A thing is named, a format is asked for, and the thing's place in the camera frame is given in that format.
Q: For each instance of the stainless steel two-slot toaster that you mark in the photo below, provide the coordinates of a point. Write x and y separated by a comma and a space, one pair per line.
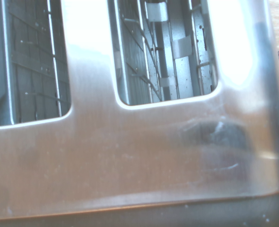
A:
139, 153

